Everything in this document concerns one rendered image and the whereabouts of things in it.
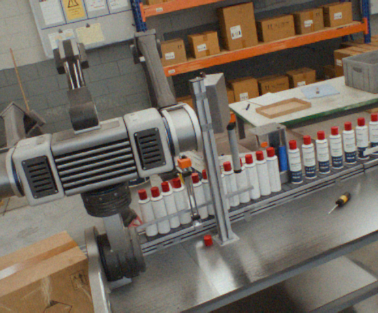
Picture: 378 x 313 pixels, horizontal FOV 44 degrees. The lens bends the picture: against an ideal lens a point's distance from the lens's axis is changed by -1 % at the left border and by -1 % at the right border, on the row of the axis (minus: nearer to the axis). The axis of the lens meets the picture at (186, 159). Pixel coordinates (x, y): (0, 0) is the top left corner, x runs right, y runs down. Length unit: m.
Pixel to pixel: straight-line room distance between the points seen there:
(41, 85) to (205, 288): 4.96
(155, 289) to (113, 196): 0.58
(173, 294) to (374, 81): 2.44
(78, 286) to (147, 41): 0.84
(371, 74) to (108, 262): 2.72
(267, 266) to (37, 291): 0.80
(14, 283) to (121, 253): 0.34
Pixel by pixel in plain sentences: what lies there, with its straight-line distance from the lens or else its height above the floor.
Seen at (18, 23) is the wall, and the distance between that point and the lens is 6.30.
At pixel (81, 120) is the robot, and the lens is 1.25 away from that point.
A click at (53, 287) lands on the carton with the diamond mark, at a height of 1.07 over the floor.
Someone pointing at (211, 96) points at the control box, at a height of 1.43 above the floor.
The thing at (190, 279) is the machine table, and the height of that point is 0.83.
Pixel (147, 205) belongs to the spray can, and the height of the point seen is 1.02.
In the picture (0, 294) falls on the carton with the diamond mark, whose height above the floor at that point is 1.12.
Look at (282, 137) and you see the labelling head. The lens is 2.21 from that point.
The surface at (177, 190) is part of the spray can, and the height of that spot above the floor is 1.04.
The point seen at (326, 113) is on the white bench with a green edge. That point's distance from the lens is 3.43.
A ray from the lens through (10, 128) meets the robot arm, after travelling 1.68.
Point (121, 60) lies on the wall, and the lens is 6.31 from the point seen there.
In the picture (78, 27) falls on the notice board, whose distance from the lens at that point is 6.13.
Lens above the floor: 1.86
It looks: 21 degrees down
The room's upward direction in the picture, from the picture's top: 12 degrees counter-clockwise
